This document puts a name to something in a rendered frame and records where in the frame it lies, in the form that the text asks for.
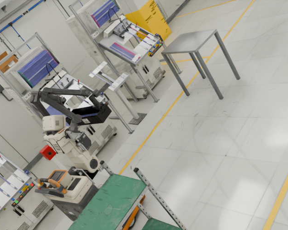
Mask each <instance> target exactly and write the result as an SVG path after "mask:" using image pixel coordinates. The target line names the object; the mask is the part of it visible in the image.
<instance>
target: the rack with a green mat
mask: <svg viewBox="0 0 288 230"><path fill-rule="evenodd" d="M100 164H101V165H102V166H103V168H104V169H105V170H106V171H107V172H108V173H109V175H110V177H109V178H108V179H107V180H106V181H105V183H104V184H103V185H102V187H101V188H100V189H99V190H98V192H97V193H96V194H95V196H94V197H93V198H92V199H91V201H90V202H89V203H88V204H87V206H86V207H85V208H84V209H83V211H82V212H81V213H80V215H79V216H78V217H77V218H76V220H75V221H74V222H73V224H72V225H71V226H70V227H69V228H68V230H120V229H121V227H122V226H123V224H124V223H125V221H126V220H127V218H128V217H129V216H130V214H131V213H132V211H133V210H134V208H135V207H136V206H137V207H138V208H139V209H140V210H141V211H142V213H143V214H144V215H145V216H146V217H147V218H148V221H147V222H146V224H145V225H144V227H143V228H142V230H187V229H186V227H185V226H184V225H183V223H182V222H181V221H180V220H179V219H178V217H177V216H176V215H175V214H174V212H173V211H172V210H171V209H170V207H169V206H168V205H167V203H166V202H165V201H164V200H163V198H162V197H161V196H160V195H159V194H158V192H157V191H156V190H155V189H154V187H153V186H152V185H151V183H150V182H149V181H148V180H147V178H146V177H145V176H144V175H143V174H142V172H141V171H140V170H139V169H138V168H137V167H136V168H135V169H134V170H133V171H134V172H135V173H136V175H137V176H138V177H139V178H140V180H139V179H135V178H131V177H127V176H123V175H119V174H115V173H114V172H113V171H112V170H111V169H110V167H109V166H108V165H107V164H106V163H105V162H104V161H102V160H101V162H100ZM147 190H149V191H150V192H151V193H152V194H153V196H154V197H155V198H156V199H157V200H158V202H159V203H160V204H161V206H162V207H163V208H164V209H165V210H166V212H167V213H168V214H169V215H170V217H171V218H172V219H173V220H174V221H175V223H176V224H177V225H178V226H179V227H177V226H174V225H171V224H168V223H166V222H163V221H161V220H158V219H155V218H152V217H151V215H150V214H149V213H148V212H147V211H146V210H145V208H144V207H143V206H142V205H141V204H140V202H139V201H140V200H141V198H142V197H143V196H144V194H145V193H146V191H147Z"/></svg>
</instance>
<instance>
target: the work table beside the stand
mask: <svg viewBox="0 0 288 230"><path fill-rule="evenodd" d="M213 35H215V37H216V39H217V41H218V43H219V45H220V47H221V49H222V51H223V53H224V55H225V57H226V59H227V61H228V63H229V65H230V67H231V69H232V71H233V73H234V75H235V77H236V79H237V80H239V79H240V76H239V74H238V72H237V70H236V68H235V66H234V64H233V62H232V60H231V58H230V56H229V54H228V52H227V50H226V48H225V45H224V43H223V41H222V39H221V37H220V35H219V33H218V31H217V29H212V30H205V31H196V32H189V33H182V34H180V35H179V36H178V37H177V38H176V39H175V40H173V41H172V42H171V43H170V44H169V45H168V46H167V47H166V48H165V49H164V50H163V51H162V52H161V54H162V56H163V58H164V59H165V61H166V62H167V64H168V66H169V67H170V69H171V71H172V72H173V74H174V76H175V78H176V79H177V81H178V83H179V84H180V86H181V87H182V89H183V91H184V92H185V94H186V96H189V95H190V94H189V92H188V90H187V89H186V87H185V85H184V83H183V82H182V80H181V78H180V77H179V75H178V73H177V72H176V70H175V69H174V67H173V65H172V63H171V62H170V60H169V58H168V57H167V54H175V53H189V55H190V56H191V58H192V60H193V62H194V63H195V65H196V67H197V69H198V71H199V72H200V74H201V76H202V78H203V79H205V78H206V76H205V74H206V75H207V77H208V79H209V81H210V83H211V84H212V86H213V88H214V90H215V92H216V94H217V95H218V97H219V99H223V96H222V94H221V92H220V90H219V88H218V87H217V85H216V83H215V81H214V79H213V77H212V75H211V73H210V71H209V70H208V68H207V66H206V64H205V62H204V60H203V59H202V57H201V55H200V53H199V51H198V50H199V49H200V48H201V47H202V46H203V45H204V44H205V43H206V42H207V41H208V40H209V39H210V38H211V37H212V36H213ZM193 52H194V53H195V55H196V57H197V59H198V61H199V62H200V64H201V66H202V68H203V70H204V71H205V74H204V72H203V70H202V69H201V67H200V65H199V63H198V61H197V60H196V58H195V56H194V54H193Z"/></svg>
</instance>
